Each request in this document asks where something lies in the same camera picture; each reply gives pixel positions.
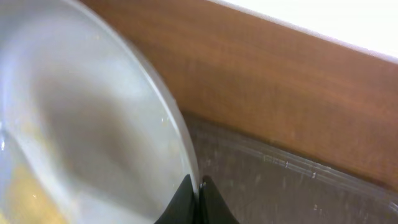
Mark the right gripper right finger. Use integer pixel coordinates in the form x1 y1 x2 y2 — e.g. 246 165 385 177
199 175 239 224

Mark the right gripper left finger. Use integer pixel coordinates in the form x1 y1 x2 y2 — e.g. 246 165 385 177
155 175 196 224

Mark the pale grey plate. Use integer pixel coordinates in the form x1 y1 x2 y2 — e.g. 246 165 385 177
1 1 198 223

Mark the large dark brown tray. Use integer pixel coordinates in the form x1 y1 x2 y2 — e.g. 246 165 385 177
184 114 397 223

